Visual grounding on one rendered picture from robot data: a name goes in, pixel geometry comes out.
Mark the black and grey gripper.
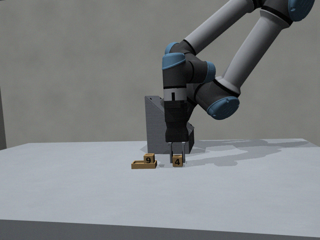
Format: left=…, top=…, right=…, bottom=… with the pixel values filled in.
left=163, top=88, right=189, bottom=163

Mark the tan wooden cube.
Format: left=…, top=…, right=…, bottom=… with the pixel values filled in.
left=144, top=153, right=155, bottom=163
left=172, top=155, right=183, bottom=167

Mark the tan shallow rectangular tray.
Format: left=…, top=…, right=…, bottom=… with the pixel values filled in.
left=131, top=160, right=157, bottom=169

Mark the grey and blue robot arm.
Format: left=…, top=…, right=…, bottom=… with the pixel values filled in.
left=162, top=0, right=315, bottom=121

